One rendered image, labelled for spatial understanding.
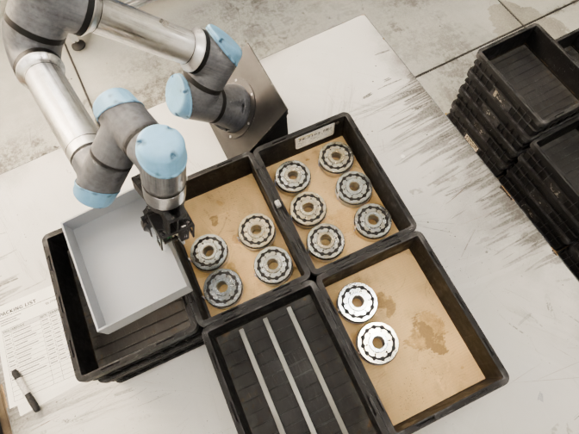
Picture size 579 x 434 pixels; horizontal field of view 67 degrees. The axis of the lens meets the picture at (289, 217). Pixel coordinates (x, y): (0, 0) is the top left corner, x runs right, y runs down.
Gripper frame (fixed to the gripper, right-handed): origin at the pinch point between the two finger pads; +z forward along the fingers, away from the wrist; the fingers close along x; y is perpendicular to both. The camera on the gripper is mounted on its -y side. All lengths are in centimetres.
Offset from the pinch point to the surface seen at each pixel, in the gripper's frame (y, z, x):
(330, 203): 5.1, 12.2, 47.3
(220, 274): 7.5, 19.6, 11.2
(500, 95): -8, 17, 143
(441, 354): 54, 12, 48
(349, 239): 17, 13, 46
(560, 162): 25, 28, 157
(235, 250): 2.9, 20.5, 18.5
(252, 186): -11.8, 16.9, 31.5
